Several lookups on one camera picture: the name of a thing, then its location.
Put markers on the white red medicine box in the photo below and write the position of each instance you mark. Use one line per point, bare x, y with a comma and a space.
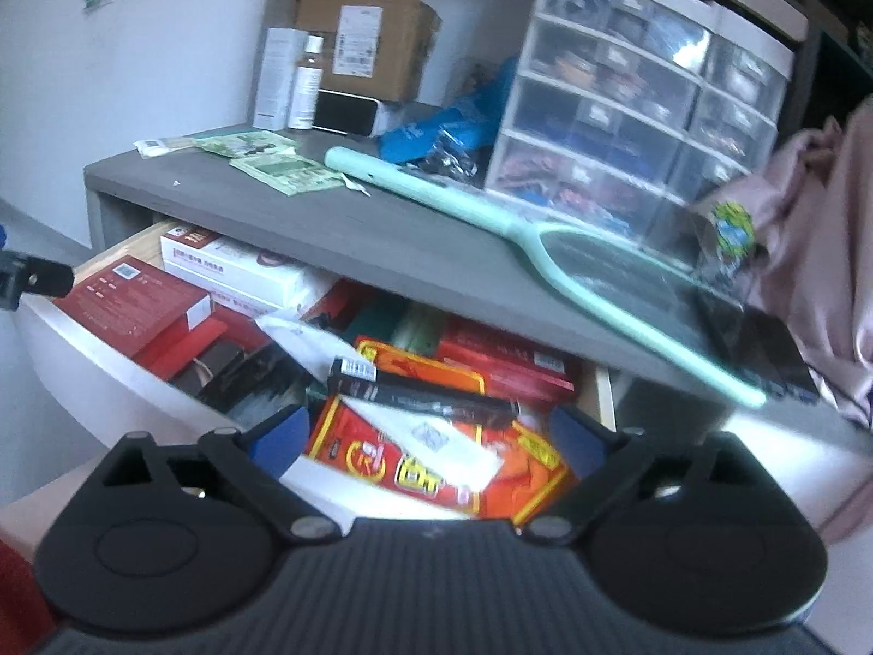
241, 277

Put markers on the clear toner bottle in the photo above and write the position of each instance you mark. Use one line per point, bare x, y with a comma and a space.
306, 85

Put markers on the dark red flat box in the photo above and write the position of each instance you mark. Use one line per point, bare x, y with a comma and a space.
513, 367

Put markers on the black foil packet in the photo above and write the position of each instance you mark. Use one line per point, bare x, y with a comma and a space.
442, 153

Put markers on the black tablet device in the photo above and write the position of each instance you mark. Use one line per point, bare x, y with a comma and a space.
758, 347

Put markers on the large red heat-pad packet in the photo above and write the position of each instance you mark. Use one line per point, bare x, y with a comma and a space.
533, 474

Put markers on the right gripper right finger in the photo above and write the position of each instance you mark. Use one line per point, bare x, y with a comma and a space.
607, 465

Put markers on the grey wooden desk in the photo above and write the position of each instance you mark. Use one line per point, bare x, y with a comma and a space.
384, 241

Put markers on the pink cloth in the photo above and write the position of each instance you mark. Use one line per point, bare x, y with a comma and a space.
809, 209

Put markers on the green cartoon sachet packet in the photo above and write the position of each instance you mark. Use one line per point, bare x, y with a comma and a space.
244, 144

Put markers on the acrylic cartoon figure stand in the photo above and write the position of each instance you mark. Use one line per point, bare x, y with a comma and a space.
727, 239

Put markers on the small red heat-pad packet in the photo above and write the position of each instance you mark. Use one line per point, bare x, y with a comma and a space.
407, 364

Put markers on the blue plastic bag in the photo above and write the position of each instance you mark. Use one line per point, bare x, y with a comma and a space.
472, 121

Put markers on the mint electric fly swatter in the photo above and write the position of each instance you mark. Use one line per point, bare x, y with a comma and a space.
632, 293

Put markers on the red box white label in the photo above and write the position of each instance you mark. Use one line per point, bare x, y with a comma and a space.
137, 308

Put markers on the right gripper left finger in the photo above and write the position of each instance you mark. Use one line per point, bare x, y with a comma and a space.
251, 464

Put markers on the brown cardboard box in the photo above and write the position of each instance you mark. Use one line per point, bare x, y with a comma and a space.
374, 48

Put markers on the white tall carton box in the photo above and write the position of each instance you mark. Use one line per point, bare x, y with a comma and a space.
283, 48

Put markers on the green label sachet packet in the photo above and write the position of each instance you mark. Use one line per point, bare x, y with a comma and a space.
289, 174

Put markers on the white paper sachet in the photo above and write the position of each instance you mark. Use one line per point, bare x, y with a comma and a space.
435, 442

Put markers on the clear plastic drawer organizer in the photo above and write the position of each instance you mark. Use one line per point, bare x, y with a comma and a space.
624, 113

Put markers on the cotton swab packet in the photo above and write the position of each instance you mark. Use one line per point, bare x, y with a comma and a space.
160, 147

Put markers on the torn white wrapper scrap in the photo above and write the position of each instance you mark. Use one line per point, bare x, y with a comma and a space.
354, 186

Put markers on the white black smart display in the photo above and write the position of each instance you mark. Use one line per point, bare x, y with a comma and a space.
355, 115

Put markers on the white drawer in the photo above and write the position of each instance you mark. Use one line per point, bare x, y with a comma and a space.
829, 484
110, 395

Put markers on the black cosmetic tube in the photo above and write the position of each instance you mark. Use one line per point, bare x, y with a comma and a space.
358, 380

